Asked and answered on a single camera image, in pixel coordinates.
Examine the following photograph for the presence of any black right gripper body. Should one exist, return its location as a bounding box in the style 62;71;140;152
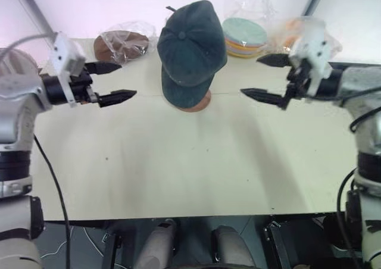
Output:
285;58;313;103

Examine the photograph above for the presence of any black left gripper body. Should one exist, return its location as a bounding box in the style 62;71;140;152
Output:
70;67;101;106

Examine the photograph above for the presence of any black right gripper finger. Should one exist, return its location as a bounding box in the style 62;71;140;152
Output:
240;87;292;111
256;53;295;69

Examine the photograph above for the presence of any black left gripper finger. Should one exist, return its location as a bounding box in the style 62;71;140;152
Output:
84;61;123;76
96;89;138;108

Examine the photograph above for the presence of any clear bag around brown hat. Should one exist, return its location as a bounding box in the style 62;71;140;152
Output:
94;20;158;65

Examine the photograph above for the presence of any brown wooden hat stand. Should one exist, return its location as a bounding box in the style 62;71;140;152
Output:
175;89;213;114

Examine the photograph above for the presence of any dark green baseball cap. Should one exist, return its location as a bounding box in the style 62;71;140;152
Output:
157;0;229;108

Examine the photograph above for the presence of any orange item in clear bag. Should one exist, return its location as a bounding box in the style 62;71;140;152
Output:
269;15;343;56

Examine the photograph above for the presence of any stack of pastel round discs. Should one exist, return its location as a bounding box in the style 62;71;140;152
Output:
222;17;268;59

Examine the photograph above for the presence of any clear bag around pastel discs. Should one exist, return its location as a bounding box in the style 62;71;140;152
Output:
223;0;282;59

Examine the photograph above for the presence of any grey rounded robot leg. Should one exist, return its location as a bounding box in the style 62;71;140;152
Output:
210;224;257;269
135;218;180;269

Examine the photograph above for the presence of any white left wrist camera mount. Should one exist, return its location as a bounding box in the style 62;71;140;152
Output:
48;31;87;108

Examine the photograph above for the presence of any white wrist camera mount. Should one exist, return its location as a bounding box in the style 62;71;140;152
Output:
290;18;333;98
48;31;87;108

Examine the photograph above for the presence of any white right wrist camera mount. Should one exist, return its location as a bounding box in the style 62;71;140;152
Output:
290;18;333;98

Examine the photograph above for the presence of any grey left wrist camera cable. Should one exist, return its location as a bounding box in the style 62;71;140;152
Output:
0;32;60;68

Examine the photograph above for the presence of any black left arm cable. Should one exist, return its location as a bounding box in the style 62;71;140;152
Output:
33;133;73;269

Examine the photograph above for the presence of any thin white floor wire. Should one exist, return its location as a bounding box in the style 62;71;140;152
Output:
38;226;111;261

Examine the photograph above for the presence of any black table frame leg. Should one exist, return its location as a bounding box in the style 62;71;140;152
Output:
102;232;123;269
263;220;299;269

